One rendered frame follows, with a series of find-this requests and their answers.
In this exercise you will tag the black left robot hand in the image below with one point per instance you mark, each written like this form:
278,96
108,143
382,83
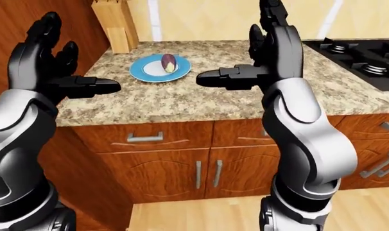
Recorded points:
31,60

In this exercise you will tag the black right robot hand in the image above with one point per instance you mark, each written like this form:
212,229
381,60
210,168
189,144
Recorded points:
279,51

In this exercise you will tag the wooden cabinet door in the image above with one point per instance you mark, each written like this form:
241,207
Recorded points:
149,173
242,170
371,166

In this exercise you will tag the wooden knife block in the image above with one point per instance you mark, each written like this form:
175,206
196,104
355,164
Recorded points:
115,25

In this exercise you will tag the blue white round plate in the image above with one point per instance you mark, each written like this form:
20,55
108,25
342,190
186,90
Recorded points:
148,69

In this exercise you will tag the purple eggplant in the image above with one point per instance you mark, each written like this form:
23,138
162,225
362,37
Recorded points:
169,63

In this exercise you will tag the wooden drawer front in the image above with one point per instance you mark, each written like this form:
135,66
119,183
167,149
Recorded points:
242,134
371,127
143,138

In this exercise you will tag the black gas stovetop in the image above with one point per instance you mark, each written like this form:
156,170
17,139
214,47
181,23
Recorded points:
361,60

